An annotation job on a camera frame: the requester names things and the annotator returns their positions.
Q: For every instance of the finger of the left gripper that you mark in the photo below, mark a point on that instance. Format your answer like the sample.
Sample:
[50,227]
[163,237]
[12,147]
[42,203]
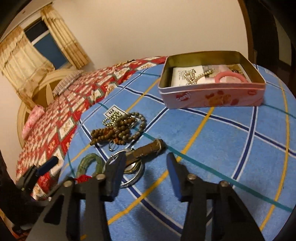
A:
[47,166]

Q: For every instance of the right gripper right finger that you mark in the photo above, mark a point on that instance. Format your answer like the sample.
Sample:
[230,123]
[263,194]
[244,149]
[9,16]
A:
[231,219]

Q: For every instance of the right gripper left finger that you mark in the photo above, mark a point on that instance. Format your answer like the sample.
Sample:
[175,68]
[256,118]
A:
[75,203]

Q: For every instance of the silver bangle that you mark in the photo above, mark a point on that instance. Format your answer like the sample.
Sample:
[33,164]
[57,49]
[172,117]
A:
[137,168]

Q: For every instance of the brown strap wristwatch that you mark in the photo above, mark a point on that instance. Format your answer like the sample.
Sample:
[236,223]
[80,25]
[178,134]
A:
[135,157]

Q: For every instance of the red patterned bedspread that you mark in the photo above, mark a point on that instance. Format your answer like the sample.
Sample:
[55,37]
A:
[53,132]

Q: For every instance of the pink pillow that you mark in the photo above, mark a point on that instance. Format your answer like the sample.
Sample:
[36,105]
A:
[35,114]

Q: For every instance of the blue plaid cloth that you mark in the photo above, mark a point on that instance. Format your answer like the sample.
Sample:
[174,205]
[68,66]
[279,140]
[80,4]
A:
[251,147]

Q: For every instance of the striped pillow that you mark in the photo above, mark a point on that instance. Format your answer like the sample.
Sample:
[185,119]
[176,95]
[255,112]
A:
[67,81]

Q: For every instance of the cream wooden headboard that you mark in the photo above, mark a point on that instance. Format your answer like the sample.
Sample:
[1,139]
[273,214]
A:
[43,95]

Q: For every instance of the beige curtain left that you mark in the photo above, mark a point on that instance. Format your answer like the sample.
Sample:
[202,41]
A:
[23,65]

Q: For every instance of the beige curtain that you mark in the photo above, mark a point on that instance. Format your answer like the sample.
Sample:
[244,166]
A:
[64,38]
[23,65]

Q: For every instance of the beige curtain right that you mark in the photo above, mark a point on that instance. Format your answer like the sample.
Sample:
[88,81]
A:
[64,38]

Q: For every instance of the window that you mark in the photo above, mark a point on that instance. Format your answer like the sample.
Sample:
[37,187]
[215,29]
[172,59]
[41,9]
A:
[41,38]

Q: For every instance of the pink rectangular tin box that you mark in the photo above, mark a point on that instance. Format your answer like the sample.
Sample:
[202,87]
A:
[215,94]

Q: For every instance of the brown door frame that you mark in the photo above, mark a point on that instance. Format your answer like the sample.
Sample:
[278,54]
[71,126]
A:
[252,54]

